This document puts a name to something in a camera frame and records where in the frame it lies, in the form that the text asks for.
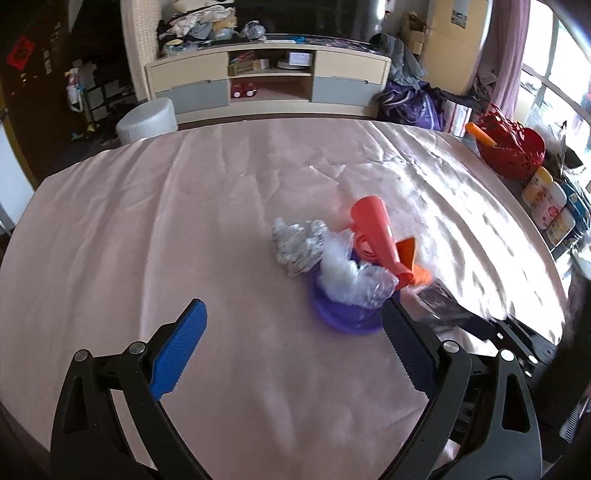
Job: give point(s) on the blue tin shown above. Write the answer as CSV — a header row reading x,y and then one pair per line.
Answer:
x,y
579,203

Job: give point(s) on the purple bag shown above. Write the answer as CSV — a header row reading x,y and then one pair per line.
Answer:
x,y
411,108

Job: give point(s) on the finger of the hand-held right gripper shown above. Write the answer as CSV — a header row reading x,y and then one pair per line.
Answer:
x,y
519,341
457,318

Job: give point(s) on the silver foil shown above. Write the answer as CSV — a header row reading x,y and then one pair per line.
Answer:
x,y
298,247

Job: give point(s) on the black television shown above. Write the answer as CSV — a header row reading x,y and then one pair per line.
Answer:
x,y
323,16

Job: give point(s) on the purple bowl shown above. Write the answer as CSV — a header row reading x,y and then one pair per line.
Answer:
x,y
341,318

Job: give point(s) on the brown door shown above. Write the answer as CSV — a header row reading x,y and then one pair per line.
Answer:
x,y
51,92

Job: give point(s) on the red cone cup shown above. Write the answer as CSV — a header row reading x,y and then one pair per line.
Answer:
x,y
376,230

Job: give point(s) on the cream and grey TV cabinet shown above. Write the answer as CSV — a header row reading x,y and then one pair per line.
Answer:
x,y
189,78

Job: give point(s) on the clear plastic wrap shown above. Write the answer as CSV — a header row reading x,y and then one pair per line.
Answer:
x,y
351,281

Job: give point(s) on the brown box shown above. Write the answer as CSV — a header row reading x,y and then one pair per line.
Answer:
x,y
247,67

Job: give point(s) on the orange paper scrap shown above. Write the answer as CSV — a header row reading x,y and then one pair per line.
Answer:
x,y
408,251

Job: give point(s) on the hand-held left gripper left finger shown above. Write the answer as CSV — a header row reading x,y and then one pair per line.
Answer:
x,y
180,346

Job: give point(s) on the short white can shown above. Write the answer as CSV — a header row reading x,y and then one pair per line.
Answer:
x,y
561,228

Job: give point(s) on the white round stool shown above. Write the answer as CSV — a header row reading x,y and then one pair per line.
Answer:
x,y
145,122

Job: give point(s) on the woven folding screen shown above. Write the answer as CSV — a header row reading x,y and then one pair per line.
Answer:
x,y
138,46

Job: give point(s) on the purple curtain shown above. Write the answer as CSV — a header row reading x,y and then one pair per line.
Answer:
x,y
505,55

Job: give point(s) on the pile of clothes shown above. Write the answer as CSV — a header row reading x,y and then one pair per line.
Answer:
x,y
198,25

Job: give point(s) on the orange stick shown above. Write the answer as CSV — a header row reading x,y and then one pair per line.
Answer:
x,y
480,134

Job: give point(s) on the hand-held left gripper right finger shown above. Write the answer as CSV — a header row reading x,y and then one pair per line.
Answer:
x,y
408,350

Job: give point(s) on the red plastic basket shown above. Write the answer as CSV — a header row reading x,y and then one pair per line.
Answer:
x,y
517,152

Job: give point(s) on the large window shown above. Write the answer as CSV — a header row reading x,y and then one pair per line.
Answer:
x,y
558,60

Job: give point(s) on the red diamond door decoration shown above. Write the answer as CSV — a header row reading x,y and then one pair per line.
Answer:
x,y
21,54

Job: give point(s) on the small white box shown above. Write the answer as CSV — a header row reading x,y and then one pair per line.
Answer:
x,y
300,58

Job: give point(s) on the blue-grey cloth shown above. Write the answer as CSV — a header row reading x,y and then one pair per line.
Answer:
x,y
397,60

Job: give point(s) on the cardboard boxes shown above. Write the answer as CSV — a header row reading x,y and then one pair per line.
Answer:
x,y
413,34

